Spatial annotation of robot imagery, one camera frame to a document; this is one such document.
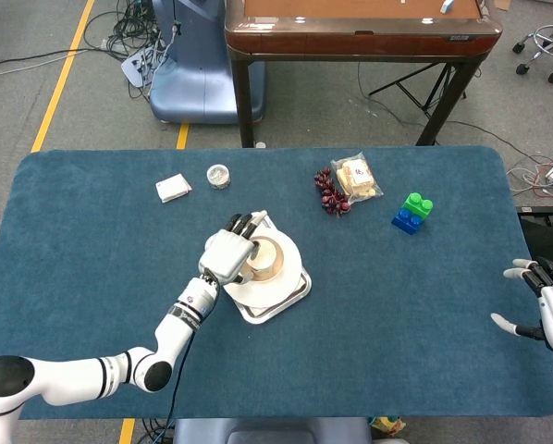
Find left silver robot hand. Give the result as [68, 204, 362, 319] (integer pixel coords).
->
[197, 210, 269, 285]

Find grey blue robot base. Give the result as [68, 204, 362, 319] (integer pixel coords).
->
[172, 417, 375, 444]

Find square metal tray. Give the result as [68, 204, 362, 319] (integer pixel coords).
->
[231, 216, 313, 326]

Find white round plate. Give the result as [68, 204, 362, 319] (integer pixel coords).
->
[223, 228, 303, 309]

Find beige bowl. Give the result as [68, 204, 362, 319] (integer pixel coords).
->
[251, 235, 285, 283]

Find white square plate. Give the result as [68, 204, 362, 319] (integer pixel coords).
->
[237, 272, 308, 317]

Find red grape bunch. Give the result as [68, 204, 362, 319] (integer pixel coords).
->
[313, 167, 352, 218]

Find clear bag of biscuits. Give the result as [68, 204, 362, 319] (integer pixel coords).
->
[330, 152, 385, 205]

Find blue felt table cloth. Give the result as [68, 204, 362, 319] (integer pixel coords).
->
[0, 145, 553, 421]

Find green building block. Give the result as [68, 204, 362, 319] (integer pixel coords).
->
[401, 191, 435, 222]

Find blue building block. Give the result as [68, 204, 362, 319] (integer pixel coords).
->
[390, 207, 426, 236]

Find yellow patterned object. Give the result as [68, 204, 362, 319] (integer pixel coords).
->
[368, 415, 407, 438]

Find brown mahjong table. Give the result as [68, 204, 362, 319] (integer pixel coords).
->
[224, 0, 504, 148]

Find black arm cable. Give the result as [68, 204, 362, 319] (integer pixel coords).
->
[163, 318, 199, 444]

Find white cable bundle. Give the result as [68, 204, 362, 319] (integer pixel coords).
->
[507, 156, 553, 201]

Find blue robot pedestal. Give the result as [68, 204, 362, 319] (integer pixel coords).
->
[149, 0, 266, 125]

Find black cable bundle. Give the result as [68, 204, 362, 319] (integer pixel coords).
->
[84, 0, 166, 64]

